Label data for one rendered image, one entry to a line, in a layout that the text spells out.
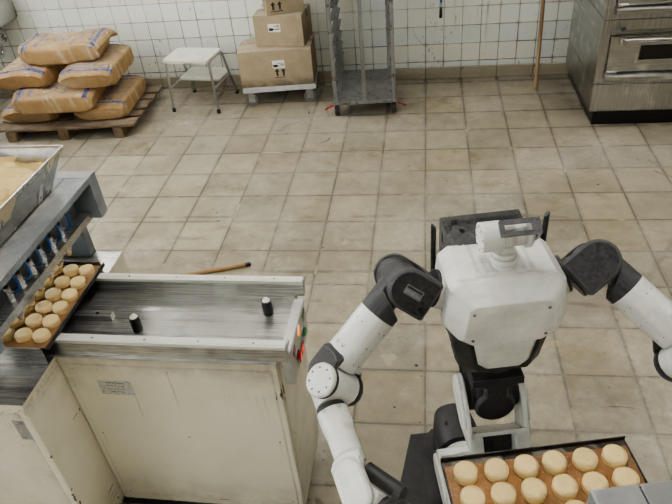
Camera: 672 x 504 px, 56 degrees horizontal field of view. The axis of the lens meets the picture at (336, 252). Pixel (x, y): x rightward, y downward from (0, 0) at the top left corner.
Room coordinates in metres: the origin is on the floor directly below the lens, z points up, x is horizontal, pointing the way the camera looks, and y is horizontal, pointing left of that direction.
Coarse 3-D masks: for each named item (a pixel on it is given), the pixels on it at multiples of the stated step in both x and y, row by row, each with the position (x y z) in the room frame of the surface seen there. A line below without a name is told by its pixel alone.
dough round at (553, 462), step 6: (552, 450) 0.80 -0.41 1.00; (546, 456) 0.78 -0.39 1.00; (552, 456) 0.78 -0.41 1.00; (558, 456) 0.78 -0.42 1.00; (564, 456) 0.78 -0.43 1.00; (546, 462) 0.77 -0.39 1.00; (552, 462) 0.77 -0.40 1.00; (558, 462) 0.77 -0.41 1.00; (564, 462) 0.77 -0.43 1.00; (546, 468) 0.76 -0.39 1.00; (552, 468) 0.75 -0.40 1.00; (558, 468) 0.75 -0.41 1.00; (564, 468) 0.75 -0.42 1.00; (552, 474) 0.75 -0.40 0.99
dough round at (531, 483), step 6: (528, 480) 0.73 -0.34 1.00; (534, 480) 0.73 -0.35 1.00; (540, 480) 0.73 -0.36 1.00; (522, 486) 0.72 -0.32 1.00; (528, 486) 0.72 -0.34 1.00; (534, 486) 0.72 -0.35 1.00; (540, 486) 0.72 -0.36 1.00; (522, 492) 0.71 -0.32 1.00; (528, 492) 0.71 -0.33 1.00; (534, 492) 0.71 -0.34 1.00; (540, 492) 0.70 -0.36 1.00; (546, 492) 0.70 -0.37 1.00; (528, 498) 0.70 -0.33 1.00; (534, 498) 0.69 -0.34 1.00; (540, 498) 0.69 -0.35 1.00
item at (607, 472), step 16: (624, 448) 0.80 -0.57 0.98; (480, 464) 0.79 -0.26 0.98; (512, 464) 0.79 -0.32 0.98; (448, 480) 0.76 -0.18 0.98; (480, 480) 0.76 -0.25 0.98; (512, 480) 0.75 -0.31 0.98; (544, 480) 0.74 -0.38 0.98; (576, 480) 0.73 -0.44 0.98; (608, 480) 0.73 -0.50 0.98; (640, 480) 0.72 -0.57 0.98; (576, 496) 0.70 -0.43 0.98
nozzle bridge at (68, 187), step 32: (64, 192) 1.80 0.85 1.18; (96, 192) 1.90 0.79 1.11; (32, 224) 1.62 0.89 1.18; (64, 224) 1.81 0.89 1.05; (0, 256) 1.47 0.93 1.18; (32, 256) 1.61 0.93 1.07; (64, 256) 1.93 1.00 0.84; (0, 288) 1.34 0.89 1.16; (32, 288) 1.49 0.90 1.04; (0, 320) 1.35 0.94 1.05; (0, 352) 1.25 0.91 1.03
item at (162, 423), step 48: (192, 336) 1.43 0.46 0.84; (240, 336) 1.41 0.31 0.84; (96, 384) 1.39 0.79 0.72; (144, 384) 1.36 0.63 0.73; (192, 384) 1.33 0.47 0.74; (240, 384) 1.30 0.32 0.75; (288, 384) 1.35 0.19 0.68; (96, 432) 1.41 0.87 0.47; (144, 432) 1.37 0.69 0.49; (192, 432) 1.34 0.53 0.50; (240, 432) 1.31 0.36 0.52; (288, 432) 1.28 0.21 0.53; (144, 480) 1.39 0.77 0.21; (192, 480) 1.35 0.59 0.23; (240, 480) 1.32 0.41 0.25; (288, 480) 1.29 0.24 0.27
